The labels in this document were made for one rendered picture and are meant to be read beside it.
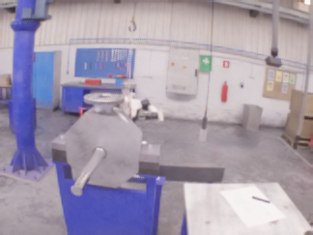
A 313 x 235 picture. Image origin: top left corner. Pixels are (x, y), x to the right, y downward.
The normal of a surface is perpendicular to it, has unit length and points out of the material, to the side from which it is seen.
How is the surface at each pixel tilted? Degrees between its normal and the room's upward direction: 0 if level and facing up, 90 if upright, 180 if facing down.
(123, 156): 90
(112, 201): 90
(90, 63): 90
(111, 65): 90
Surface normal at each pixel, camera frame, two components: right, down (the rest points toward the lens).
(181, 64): -0.06, 0.24
